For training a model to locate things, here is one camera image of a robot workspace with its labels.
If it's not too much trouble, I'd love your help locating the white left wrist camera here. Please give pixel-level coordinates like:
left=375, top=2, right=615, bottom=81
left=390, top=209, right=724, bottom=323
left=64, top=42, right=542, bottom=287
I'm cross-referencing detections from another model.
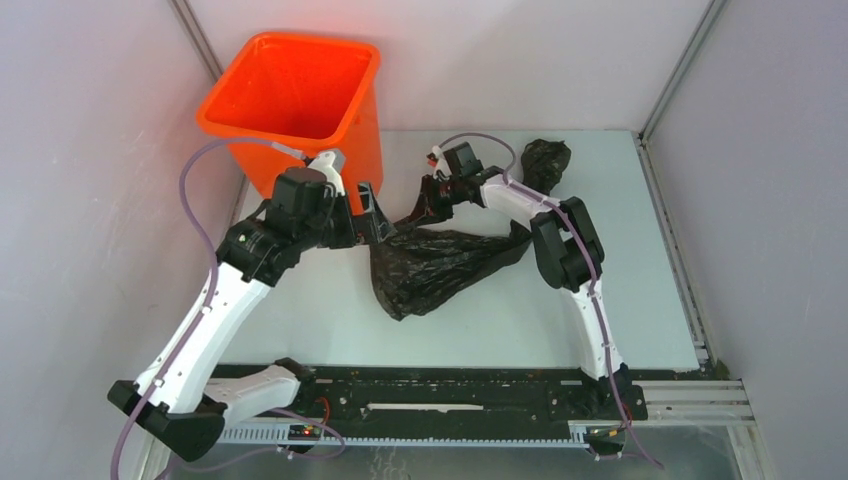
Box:
left=303, top=149, right=347, bottom=196

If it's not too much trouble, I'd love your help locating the orange plastic trash bin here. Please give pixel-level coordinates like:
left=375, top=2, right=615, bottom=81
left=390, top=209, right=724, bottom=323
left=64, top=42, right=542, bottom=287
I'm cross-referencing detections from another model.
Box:
left=196, top=32, right=383, bottom=214

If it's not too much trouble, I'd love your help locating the black plastic trash bag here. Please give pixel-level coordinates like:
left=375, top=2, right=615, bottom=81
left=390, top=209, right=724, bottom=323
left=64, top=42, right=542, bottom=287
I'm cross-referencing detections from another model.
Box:
left=370, top=139, right=572, bottom=321

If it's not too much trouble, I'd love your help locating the aluminium corner post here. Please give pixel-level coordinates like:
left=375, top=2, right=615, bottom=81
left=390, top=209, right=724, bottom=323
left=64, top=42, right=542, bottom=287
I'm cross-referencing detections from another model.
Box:
left=639, top=0, right=730, bottom=144
left=167, top=0, right=223, bottom=83

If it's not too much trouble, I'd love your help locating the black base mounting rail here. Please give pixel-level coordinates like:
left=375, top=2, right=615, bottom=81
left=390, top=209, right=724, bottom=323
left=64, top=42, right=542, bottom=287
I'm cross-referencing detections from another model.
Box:
left=192, top=362, right=710, bottom=444

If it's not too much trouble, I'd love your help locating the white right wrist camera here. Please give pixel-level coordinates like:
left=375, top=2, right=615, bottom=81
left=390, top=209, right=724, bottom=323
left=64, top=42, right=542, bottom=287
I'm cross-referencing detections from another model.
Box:
left=426, top=142, right=483, bottom=179

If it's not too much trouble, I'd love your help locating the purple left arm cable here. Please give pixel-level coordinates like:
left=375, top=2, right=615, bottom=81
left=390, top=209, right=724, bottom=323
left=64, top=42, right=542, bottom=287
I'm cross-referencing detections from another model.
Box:
left=109, top=137, right=309, bottom=480

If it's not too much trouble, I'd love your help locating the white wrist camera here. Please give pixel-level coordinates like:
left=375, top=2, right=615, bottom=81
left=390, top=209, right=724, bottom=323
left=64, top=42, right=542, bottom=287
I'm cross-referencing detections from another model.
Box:
left=303, top=149, right=347, bottom=196
left=426, top=142, right=483, bottom=179

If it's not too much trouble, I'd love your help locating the small electronics board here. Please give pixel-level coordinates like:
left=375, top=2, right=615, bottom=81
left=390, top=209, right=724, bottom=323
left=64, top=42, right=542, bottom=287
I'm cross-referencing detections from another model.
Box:
left=287, top=425, right=323, bottom=441

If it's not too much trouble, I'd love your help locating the left aluminium corner post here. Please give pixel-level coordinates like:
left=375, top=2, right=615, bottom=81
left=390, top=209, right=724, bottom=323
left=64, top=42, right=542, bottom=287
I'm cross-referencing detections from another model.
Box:
left=167, top=0, right=223, bottom=83

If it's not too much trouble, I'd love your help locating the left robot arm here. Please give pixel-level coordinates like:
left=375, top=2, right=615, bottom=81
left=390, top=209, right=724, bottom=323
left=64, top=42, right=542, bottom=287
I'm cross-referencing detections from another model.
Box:
left=107, top=167, right=393, bottom=462

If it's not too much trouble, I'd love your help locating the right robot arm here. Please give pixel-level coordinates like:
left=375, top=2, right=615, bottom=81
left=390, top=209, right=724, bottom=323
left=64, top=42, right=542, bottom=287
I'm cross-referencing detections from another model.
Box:
left=401, top=167, right=632, bottom=424

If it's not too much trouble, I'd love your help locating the right aluminium corner post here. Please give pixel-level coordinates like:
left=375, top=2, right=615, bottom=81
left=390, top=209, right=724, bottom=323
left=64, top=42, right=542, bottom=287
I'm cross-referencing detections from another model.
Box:
left=639, top=0, right=730, bottom=144

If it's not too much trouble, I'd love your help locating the grey slotted cable duct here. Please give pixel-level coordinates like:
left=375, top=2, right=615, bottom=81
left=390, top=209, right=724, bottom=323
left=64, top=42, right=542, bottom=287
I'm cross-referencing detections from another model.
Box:
left=217, top=422, right=622, bottom=448

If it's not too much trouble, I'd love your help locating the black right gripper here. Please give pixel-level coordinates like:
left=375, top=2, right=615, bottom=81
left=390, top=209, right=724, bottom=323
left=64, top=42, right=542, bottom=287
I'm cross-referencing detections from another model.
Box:
left=408, top=174, right=465, bottom=227

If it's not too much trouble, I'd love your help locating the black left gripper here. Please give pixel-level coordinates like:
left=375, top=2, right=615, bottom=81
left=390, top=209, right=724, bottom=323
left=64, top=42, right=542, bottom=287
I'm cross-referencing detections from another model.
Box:
left=298, top=181, right=393, bottom=251

